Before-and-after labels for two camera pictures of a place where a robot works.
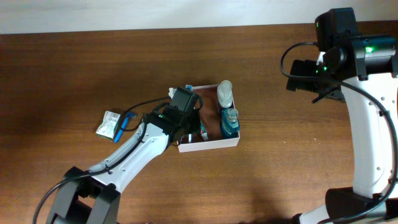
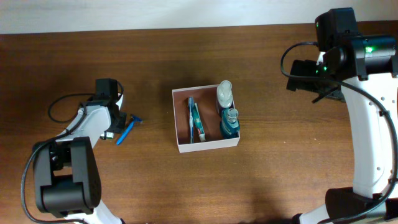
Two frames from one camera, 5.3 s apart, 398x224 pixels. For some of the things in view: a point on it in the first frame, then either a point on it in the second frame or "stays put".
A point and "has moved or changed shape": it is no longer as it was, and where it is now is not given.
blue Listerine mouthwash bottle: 229,123 stays put
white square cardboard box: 211,115 stays put
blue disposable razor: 124,124 has moved or changed shape
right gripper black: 303,68 stays put
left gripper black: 195,117 -> 121,126
